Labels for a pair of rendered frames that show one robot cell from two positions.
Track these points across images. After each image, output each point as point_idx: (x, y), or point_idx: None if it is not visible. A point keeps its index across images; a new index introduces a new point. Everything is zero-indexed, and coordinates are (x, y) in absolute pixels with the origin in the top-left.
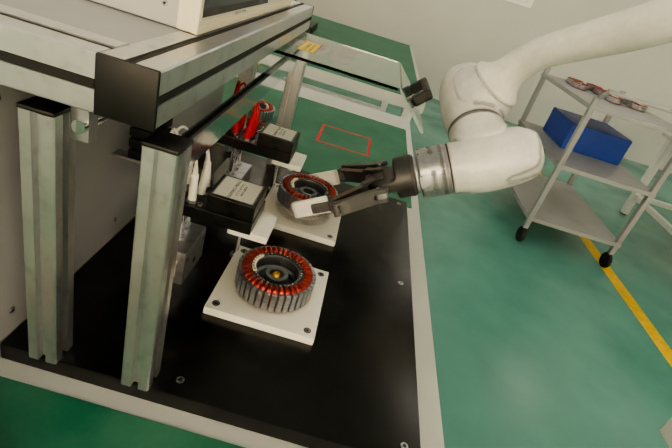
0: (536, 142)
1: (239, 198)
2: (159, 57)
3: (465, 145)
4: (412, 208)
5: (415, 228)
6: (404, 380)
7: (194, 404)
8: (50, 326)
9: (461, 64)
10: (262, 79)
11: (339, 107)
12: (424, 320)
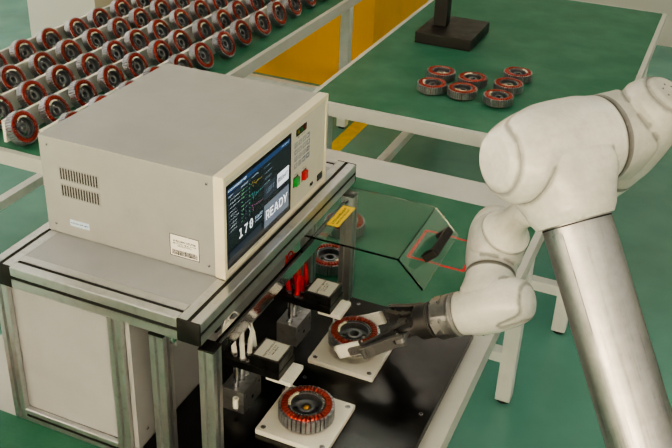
0: (515, 294)
1: (270, 356)
2: (201, 312)
3: (462, 297)
4: (485, 336)
5: (475, 359)
6: None
7: None
8: (166, 436)
9: (483, 210)
10: (286, 269)
11: (459, 197)
12: (434, 445)
